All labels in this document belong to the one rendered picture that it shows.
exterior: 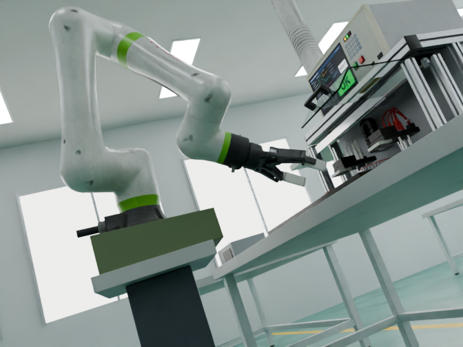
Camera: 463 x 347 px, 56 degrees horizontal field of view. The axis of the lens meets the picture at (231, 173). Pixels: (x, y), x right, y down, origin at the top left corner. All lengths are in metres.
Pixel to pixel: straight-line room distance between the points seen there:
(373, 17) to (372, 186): 0.70
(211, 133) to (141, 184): 0.27
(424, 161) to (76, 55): 0.91
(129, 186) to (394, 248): 6.30
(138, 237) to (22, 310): 4.73
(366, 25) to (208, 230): 0.84
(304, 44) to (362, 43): 1.66
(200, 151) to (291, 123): 6.04
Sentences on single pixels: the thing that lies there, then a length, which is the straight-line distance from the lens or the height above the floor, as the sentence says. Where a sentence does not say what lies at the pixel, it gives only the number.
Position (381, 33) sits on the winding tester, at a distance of 1.53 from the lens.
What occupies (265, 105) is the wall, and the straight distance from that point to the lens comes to 7.15.
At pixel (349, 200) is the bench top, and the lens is 1.09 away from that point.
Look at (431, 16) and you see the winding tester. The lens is 1.71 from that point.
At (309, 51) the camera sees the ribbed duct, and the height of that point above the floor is 1.95.
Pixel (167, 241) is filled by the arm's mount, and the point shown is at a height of 0.78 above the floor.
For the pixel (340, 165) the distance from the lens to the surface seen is 1.61.
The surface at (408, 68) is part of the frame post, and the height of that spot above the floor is 1.02.
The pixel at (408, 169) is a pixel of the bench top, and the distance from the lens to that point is 0.92.
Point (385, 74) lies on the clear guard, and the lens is 1.43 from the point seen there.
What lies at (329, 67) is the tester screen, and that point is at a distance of 1.72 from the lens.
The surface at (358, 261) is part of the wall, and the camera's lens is 6.91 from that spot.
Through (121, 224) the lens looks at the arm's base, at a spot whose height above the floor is 0.88.
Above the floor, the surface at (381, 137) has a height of 0.89.
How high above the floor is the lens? 0.60
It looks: 15 degrees up
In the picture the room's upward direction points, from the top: 19 degrees counter-clockwise
